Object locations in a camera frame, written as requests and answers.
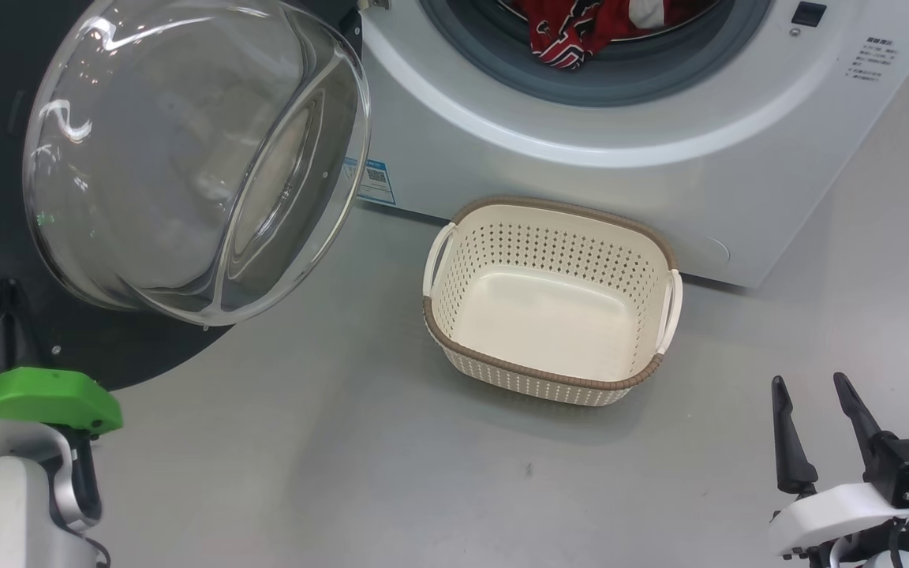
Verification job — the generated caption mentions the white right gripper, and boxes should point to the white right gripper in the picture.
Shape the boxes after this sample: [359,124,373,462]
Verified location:
[769,372,909,559]

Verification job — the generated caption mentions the blue energy label sticker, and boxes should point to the blue energy label sticker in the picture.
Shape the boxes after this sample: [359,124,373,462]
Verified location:
[344,156,397,207]

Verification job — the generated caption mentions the red and white jersey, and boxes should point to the red and white jersey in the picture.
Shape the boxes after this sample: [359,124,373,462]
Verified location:
[519,0,696,70]

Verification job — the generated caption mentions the grey rubber door gasket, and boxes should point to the grey rubber door gasket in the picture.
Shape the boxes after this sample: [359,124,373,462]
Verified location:
[421,0,775,108]

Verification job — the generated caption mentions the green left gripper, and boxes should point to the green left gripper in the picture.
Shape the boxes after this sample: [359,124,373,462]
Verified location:
[0,278,124,436]

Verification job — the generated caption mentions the black glass washing machine door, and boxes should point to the black glass washing machine door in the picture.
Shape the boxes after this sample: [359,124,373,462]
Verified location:
[0,0,372,391]

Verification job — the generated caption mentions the black printed text label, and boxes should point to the black printed text label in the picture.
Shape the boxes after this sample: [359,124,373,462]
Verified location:
[845,35,899,83]

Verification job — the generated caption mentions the round drain filter cover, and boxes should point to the round drain filter cover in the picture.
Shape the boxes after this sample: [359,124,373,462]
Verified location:
[695,235,731,269]

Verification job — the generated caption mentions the white front-load washing machine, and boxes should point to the white front-load washing machine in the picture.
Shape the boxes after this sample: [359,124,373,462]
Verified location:
[356,0,909,289]

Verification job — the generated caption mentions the cream basket with brown rim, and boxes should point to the cream basket with brown rim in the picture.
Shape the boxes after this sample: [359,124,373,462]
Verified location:
[421,196,684,408]

